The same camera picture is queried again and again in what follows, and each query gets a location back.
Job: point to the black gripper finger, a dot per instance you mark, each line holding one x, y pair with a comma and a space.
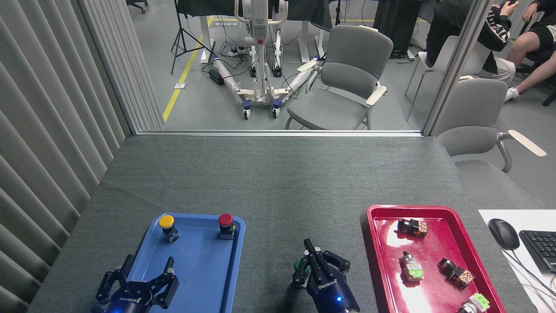
312, 267
167, 289
106, 287
336, 263

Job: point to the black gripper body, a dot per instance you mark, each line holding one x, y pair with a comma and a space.
130, 298
332, 293

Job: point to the green push button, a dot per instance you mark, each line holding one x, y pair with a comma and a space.
299, 266

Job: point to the yellow push button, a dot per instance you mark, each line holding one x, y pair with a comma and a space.
166, 221

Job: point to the red push button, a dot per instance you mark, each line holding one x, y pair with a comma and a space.
225, 219

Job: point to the blue plastic tray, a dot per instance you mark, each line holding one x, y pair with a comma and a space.
204, 269

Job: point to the red plastic tray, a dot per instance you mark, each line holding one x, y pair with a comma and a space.
434, 248

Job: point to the black computer mouse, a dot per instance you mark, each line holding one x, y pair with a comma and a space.
504, 234

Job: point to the grey armchair with white arms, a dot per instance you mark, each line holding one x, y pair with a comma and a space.
473, 108
347, 78

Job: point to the grey ribbed partition panel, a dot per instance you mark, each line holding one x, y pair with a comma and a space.
43, 108

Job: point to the white paper sheet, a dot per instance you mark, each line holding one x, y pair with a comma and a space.
534, 219

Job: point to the black keyboard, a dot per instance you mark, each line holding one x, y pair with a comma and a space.
541, 250

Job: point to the white stand on wheels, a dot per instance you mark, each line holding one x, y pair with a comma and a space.
260, 65

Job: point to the black power adapter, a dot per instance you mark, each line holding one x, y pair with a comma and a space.
216, 77

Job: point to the white power strip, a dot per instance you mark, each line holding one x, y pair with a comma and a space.
236, 53

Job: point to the white plastic chair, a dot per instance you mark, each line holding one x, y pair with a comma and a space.
445, 61

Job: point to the desk with black cloth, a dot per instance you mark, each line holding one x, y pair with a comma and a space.
304, 11

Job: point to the black tripod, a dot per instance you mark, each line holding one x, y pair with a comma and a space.
180, 34

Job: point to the black chair base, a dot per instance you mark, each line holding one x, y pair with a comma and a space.
549, 100

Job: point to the person in white trousers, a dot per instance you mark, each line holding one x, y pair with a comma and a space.
447, 17

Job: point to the black office chair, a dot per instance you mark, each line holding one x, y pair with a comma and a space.
138, 4

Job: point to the person with bare legs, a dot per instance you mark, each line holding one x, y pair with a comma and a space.
530, 43

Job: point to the silver switch with green block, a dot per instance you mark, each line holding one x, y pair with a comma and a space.
412, 269

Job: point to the black orange square switch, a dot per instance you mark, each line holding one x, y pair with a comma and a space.
460, 274
417, 227

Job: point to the silver frame rail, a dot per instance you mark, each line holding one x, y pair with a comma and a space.
278, 133

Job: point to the white green switch block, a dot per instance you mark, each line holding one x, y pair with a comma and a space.
478, 301

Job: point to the silver frame post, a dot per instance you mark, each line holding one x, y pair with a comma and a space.
456, 69

